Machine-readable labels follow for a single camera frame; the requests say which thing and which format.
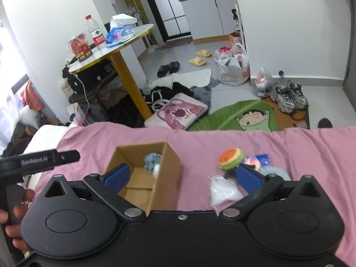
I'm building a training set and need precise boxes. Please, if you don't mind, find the grey sneaker right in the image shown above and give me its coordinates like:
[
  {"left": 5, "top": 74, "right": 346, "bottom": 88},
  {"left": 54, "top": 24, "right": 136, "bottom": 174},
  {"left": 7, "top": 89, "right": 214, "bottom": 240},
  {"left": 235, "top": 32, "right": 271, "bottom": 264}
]
[{"left": 287, "top": 80, "right": 309, "bottom": 110}]

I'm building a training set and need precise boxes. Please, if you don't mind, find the white floor mat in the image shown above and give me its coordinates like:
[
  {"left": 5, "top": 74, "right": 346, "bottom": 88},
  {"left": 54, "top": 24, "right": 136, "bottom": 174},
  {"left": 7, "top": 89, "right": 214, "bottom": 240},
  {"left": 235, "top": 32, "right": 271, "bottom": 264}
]
[{"left": 148, "top": 68, "right": 212, "bottom": 90}]

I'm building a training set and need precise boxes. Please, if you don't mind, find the pink bear cushion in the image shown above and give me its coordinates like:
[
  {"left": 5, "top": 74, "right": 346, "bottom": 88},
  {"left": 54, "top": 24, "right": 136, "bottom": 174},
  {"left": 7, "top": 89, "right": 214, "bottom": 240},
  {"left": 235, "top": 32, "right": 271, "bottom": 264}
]
[{"left": 144, "top": 93, "right": 208, "bottom": 130}]

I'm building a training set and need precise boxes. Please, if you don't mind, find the black clothes pile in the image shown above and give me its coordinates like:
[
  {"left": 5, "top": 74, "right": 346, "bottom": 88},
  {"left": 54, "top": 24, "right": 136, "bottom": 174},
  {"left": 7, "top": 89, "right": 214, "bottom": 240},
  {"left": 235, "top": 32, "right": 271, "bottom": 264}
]
[{"left": 141, "top": 82, "right": 194, "bottom": 113}]

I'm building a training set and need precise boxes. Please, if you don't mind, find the brown cardboard box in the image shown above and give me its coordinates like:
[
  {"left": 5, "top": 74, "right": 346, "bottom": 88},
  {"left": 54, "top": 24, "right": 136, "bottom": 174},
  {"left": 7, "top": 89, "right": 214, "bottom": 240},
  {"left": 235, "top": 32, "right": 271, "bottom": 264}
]
[{"left": 106, "top": 142, "right": 182, "bottom": 213}]

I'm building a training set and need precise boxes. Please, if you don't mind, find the small clear plastic bag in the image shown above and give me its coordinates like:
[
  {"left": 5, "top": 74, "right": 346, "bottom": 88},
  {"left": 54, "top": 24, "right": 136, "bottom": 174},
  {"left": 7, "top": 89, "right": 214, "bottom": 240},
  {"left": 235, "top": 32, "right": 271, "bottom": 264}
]
[{"left": 251, "top": 67, "right": 274, "bottom": 98}]

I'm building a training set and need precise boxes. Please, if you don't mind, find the hamburger plush toy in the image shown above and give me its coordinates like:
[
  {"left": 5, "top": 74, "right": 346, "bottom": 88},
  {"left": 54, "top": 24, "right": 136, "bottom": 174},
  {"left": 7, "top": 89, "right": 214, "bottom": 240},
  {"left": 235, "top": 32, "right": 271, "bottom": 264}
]
[{"left": 218, "top": 148, "right": 244, "bottom": 171}]

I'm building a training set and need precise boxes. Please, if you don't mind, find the white red plastic bag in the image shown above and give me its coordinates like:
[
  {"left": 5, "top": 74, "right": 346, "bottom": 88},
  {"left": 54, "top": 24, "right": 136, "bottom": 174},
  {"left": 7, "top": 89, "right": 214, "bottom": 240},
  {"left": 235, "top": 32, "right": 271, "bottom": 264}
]
[{"left": 214, "top": 43, "right": 250, "bottom": 86}]

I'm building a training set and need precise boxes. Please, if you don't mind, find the grey blue heart plush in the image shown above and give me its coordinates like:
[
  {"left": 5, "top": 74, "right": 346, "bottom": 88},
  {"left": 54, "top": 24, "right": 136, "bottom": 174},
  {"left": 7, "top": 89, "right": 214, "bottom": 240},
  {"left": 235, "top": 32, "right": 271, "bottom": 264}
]
[{"left": 144, "top": 152, "right": 162, "bottom": 174}]

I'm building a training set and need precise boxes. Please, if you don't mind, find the yellow round table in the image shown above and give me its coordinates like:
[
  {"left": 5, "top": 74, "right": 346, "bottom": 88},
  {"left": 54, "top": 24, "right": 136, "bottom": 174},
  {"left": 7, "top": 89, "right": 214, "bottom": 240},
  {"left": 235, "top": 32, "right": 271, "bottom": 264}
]
[{"left": 69, "top": 24, "right": 154, "bottom": 119}]

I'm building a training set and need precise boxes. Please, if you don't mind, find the green leaf cartoon rug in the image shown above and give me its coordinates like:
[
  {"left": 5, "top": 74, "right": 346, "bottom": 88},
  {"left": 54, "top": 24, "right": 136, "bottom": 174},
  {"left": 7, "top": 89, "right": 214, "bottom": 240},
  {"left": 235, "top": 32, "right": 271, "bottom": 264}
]
[{"left": 188, "top": 99, "right": 281, "bottom": 132}]

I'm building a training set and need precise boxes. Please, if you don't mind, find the yellow slipper far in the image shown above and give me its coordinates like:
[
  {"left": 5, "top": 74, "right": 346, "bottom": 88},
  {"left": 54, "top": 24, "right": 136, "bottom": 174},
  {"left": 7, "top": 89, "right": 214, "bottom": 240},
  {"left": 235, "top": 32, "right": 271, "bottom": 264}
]
[{"left": 196, "top": 49, "right": 212, "bottom": 57}]

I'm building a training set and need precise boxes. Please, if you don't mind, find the black polka dot bag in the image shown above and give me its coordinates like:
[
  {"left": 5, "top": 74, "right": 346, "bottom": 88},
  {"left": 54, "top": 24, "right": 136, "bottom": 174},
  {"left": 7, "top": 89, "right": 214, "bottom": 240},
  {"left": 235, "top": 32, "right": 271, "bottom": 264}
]
[{"left": 62, "top": 60, "right": 114, "bottom": 94}]

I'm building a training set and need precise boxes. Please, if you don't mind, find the grey sneaker left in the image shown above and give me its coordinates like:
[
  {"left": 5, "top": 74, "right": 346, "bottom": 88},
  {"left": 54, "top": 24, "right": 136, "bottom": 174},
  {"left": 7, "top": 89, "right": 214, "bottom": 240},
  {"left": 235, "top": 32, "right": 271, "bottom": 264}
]
[{"left": 270, "top": 83, "right": 296, "bottom": 114}]

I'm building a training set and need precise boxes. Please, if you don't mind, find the white tissue box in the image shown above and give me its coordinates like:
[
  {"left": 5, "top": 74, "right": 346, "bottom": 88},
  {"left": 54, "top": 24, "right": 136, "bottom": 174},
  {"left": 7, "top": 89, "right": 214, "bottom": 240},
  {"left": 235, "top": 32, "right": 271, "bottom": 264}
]
[{"left": 110, "top": 13, "right": 138, "bottom": 30}]

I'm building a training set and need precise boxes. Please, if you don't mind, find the grey sneaker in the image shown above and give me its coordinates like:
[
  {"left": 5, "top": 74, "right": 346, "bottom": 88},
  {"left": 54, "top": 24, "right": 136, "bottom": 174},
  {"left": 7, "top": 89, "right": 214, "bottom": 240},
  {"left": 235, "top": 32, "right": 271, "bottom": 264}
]
[
  {"left": 270, "top": 83, "right": 296, "bottom": 114},
  {"left": 287, "top": 80, "right": 309, "bottom": 110}
]

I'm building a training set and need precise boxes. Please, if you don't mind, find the clear bag white filling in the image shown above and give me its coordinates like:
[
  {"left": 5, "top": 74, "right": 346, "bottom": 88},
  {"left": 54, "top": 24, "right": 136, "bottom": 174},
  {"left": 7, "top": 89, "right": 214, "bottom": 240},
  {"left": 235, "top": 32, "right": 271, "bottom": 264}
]
[{"left": 209, "top": 175, "right": 245, "bottom": 208}]

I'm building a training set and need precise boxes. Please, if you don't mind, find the black slipper left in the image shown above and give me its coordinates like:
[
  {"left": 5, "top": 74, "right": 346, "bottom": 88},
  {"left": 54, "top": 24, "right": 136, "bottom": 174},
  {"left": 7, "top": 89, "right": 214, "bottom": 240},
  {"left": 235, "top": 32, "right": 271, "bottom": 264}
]
[{"left": 157, "top": 65, "right": 170, "bottom": 78}]

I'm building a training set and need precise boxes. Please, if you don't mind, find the yellow slipper near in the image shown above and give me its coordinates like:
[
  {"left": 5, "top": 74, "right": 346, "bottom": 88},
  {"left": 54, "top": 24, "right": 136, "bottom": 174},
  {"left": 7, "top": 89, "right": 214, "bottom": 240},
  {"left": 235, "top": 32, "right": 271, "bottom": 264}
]
[{"left": 188, "top": 56, "right": 206, "bottom": 67}]

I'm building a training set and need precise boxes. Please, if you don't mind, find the black studded soft toy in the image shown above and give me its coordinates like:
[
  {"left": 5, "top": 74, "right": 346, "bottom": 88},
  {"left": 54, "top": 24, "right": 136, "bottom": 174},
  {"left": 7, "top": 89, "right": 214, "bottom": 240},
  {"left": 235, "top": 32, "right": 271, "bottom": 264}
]
[{"left": 224, "top": 169, "right": 236, "bottom": 179}]

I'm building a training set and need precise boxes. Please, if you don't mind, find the fluffy light blue plush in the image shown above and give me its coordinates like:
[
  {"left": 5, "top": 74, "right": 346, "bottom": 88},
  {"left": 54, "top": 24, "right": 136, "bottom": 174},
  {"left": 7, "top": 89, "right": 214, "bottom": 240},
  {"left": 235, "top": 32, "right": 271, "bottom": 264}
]
[{"left": 259, "top": 166, "right": 291, "bottom": 181}]

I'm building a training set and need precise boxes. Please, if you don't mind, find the black slipper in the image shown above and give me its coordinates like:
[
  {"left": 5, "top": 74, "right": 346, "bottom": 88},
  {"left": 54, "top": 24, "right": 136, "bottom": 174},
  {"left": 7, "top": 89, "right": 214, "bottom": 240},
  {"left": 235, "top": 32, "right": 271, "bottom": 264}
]
[
  {"left": 157, "top": 65, "right": 170, "bottom": 78},
  {"left": 168, "top": 61, "right": 180, "bottom": 74}
]

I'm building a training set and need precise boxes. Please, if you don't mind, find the yellow slipper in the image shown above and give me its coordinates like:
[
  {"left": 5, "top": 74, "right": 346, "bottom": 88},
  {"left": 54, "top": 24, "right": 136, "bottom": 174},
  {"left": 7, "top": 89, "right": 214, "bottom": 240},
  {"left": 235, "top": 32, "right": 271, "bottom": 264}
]
[
  {"left": 196, "top": 49, "right": 212, "bottom": 57},
  {"left": 188, "top": 56, "right": 206, "bottom": 67}
]

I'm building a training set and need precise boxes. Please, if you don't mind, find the water bottle red label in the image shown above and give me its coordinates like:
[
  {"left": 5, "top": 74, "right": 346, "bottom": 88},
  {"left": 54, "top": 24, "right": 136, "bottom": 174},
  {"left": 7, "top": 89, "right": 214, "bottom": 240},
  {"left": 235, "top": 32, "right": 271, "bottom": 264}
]
[{"left": 86, "top": 15, "right": 106, "bottom": 51}]

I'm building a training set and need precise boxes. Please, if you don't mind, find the blue white plastic pack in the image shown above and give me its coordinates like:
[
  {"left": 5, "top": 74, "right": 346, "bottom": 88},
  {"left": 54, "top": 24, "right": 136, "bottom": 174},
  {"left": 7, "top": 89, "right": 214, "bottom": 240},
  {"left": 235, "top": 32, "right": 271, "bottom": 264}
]
[{"left": 106, "top": 26, "right": 135, "bottom": 48}]

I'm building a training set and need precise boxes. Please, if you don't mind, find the white soft roll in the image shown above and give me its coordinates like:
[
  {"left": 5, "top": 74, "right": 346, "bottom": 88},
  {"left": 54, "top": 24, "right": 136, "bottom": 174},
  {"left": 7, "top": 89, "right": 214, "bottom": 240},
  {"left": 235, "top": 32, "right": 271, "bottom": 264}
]
[{"left": 152, "top": 164, "right": 160, "bottom": 179}]

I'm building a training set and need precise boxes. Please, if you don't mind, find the white kitchen cabinet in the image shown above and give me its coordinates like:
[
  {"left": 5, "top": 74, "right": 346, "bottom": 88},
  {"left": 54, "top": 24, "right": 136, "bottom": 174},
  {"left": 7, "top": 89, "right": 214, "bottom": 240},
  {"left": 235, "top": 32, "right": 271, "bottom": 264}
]
[{"left": 180, "top": 0, "right": 238, "bottom": 40}]

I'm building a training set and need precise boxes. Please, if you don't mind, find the grey wardrobe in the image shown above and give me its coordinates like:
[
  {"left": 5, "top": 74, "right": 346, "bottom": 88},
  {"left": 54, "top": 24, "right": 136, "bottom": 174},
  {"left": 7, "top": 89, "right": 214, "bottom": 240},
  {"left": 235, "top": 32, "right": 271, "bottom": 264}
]
[{"left": 343, "top": 0, "right": 355, "bottom": 109}]

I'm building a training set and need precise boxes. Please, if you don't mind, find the left hand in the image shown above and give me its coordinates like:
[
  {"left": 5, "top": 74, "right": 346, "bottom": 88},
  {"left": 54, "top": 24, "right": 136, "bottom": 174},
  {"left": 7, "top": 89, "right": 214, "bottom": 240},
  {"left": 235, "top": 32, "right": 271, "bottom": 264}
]
[{"left": 1, "top": 189, "right": 35, "bottom": 252}]

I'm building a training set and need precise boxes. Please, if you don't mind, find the pink bed sheet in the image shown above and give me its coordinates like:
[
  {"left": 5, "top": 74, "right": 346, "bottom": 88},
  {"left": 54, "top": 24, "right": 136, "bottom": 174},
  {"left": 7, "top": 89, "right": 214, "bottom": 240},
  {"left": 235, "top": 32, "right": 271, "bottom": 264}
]
[{"left": 26, "top": 122, "right": 355, "bottom": 266}]

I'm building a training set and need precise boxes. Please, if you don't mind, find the blue tissue packet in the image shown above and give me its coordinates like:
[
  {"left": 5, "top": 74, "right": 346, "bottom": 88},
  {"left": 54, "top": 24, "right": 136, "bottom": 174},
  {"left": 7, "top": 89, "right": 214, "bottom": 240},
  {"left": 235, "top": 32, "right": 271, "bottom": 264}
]
[{"left": 243, "top": 154, "right": 270, "bottom": 171}]

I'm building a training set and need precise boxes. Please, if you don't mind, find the red snack package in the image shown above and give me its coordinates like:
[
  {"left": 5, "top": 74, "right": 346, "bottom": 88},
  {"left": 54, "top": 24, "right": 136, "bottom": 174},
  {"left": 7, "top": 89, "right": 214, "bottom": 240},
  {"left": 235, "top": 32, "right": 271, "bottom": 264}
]
[{"left": 68, "top": 33, "right": 93, "bottom": 62}]

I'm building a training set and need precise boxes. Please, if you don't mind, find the black slipper right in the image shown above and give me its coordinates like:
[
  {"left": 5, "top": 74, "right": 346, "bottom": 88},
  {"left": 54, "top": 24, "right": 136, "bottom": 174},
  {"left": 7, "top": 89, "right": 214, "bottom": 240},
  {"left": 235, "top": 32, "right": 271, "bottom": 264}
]
[{"left": 168, "top": 61, "right": 180, "bottom": 74}]

